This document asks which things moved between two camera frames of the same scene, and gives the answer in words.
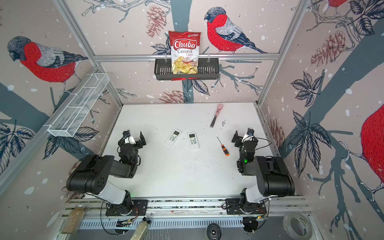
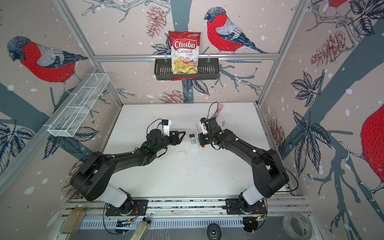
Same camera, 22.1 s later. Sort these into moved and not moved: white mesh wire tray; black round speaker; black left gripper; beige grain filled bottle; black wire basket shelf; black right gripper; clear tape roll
Moved: black right gripper; black left gripper
Not moved: clear tape roll; black wire basket shelf; black round speaker; white mesh wire tray; beige grain filled bottle
